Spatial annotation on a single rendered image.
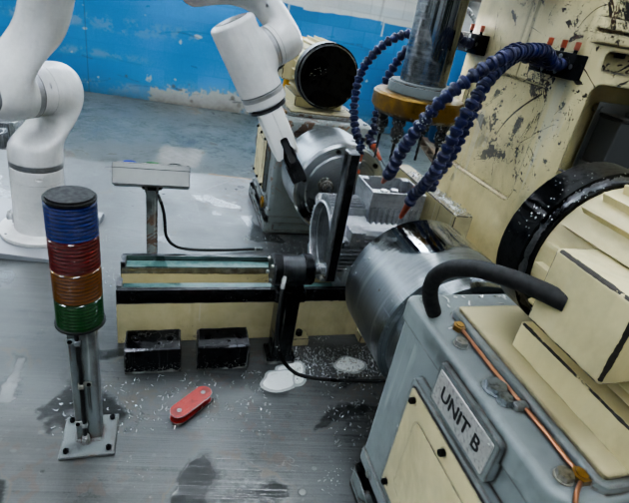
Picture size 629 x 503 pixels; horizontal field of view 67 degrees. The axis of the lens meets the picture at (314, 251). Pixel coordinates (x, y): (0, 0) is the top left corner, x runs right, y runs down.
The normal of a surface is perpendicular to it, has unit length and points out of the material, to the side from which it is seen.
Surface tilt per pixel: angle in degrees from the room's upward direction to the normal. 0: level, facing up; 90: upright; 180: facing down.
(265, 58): 78
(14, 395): 0
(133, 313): 90
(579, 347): 90
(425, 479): 90
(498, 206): 90
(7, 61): 67
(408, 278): 43
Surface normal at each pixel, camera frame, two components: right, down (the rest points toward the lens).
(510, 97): -0.96, -0.02
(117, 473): 0.16, -0.87
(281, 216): 0.25, 0.49
